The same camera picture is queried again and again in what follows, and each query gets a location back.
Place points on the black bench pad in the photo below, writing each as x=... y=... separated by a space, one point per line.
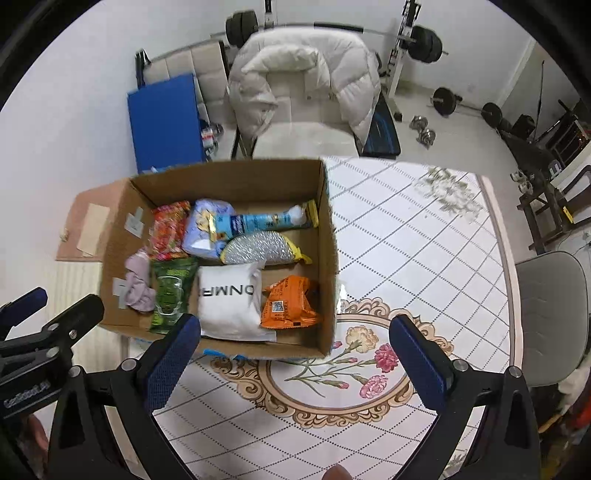
x=383 y=134

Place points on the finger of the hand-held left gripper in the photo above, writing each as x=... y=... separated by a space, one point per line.
x=69 y=321
x=27 y=302

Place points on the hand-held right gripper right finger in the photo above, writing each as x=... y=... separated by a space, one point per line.
x=418 y=362

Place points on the pair of white shoes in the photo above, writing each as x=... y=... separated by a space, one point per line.
x=521 y=181

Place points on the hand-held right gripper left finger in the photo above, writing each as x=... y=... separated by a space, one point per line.
x=171 y=364

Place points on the chrome dumbbell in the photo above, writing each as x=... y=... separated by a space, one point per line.
x=428 y=137
x=419 y=122

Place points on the light blue pouch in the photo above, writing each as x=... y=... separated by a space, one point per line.
x=198 y=235

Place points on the cardboard box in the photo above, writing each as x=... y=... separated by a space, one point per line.
x=240 y=184

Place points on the white weight bench rack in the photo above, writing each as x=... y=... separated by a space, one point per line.
x=399 y=69

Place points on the blue stick packet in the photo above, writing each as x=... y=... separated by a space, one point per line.
x=258 y=224

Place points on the short barbell with black plates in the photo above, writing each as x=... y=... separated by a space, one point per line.
x=444 y=99

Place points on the red snack packet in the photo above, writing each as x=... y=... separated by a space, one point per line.
x=168 y=230

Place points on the silver scouring pad packet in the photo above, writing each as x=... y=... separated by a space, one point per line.
x=258 y=247

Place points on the long barbell with black plates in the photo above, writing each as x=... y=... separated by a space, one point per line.
x=425 y=44

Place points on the white puffer jacket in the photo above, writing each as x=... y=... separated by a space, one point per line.
x=351 y=83

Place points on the black exercise machine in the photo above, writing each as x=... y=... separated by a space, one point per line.
x=524 y=127

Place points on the brown wooden chair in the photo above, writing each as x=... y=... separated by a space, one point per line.
x=540 y=217

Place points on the orange snack packet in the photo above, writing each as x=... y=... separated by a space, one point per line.
x=288 y=302

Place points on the grey office chair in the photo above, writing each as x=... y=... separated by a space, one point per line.
x=549 y=314

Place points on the blue board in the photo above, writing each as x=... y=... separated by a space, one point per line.
x=161 y=120

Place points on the white pouch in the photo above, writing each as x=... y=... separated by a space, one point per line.
x=228 y=300

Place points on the green snack packet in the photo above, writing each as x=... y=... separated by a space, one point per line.
x=173 y=286

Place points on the purple scrunchie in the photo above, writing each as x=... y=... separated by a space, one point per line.
x=138 y=281

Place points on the cream padded chair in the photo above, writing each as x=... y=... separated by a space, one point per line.
x=207 y=64
x=300 y=138

